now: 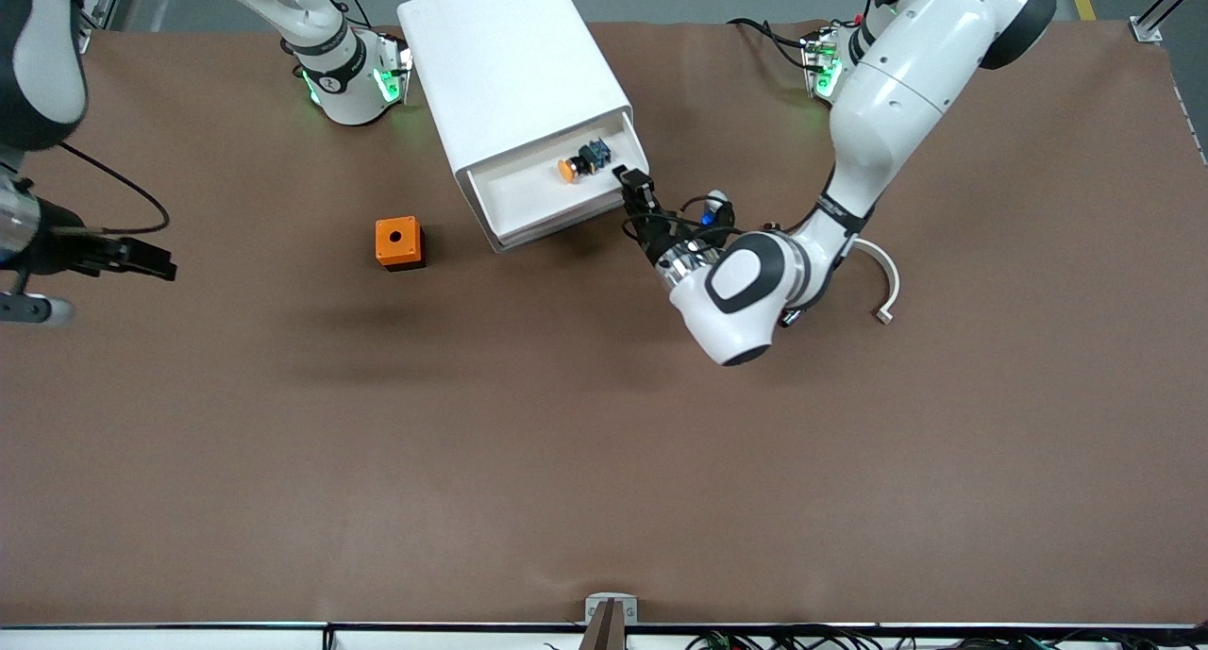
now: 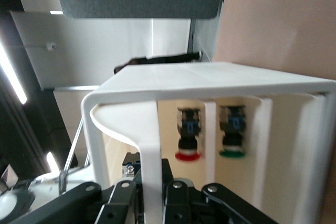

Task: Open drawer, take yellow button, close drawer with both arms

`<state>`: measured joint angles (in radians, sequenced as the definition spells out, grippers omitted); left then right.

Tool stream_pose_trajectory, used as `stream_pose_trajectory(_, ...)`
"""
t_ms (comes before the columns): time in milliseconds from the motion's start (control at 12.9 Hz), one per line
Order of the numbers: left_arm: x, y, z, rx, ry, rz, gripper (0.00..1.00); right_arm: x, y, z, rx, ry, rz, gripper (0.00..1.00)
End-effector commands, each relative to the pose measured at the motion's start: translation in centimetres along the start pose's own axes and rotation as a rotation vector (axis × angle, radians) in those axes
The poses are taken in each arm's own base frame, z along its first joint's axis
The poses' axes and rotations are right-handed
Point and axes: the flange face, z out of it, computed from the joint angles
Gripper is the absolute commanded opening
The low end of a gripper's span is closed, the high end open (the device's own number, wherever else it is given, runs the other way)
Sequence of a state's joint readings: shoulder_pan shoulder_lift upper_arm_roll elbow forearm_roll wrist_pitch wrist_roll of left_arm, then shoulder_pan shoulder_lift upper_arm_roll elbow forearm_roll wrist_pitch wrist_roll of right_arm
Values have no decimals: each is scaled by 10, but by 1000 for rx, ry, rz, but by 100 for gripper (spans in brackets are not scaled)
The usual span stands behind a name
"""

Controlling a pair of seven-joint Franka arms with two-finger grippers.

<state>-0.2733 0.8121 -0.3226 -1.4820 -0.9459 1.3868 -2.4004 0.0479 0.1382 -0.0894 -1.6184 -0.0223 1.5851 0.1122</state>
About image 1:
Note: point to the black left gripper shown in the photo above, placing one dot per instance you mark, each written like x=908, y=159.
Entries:
x=652, y=235

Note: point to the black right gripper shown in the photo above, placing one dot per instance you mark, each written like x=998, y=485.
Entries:
x=58, y=245

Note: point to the white plastic drawer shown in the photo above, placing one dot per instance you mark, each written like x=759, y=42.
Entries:
x=538, y=197

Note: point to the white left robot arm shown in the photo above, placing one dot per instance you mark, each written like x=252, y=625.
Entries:
x=897, y=93

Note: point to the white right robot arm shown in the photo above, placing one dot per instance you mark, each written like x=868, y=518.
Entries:
x=42, y=56

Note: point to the orange mushroom push button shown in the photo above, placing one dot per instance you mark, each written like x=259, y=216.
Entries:
x=569, y=170

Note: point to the white drawer cabinet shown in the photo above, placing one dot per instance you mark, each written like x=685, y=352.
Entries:
x=510, y=65

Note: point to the orange and black button box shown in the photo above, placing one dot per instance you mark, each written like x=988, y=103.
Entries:
x=396, y=238

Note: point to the white curved plastic arc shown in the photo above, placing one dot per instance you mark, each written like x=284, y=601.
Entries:
x=892, y=282

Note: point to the aluminium frame post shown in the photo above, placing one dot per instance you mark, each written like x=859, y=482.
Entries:
x=1156, y=13
x=104, y=8

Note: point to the grey bracket with brown post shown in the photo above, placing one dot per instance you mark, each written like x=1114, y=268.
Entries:
x=611, y=622

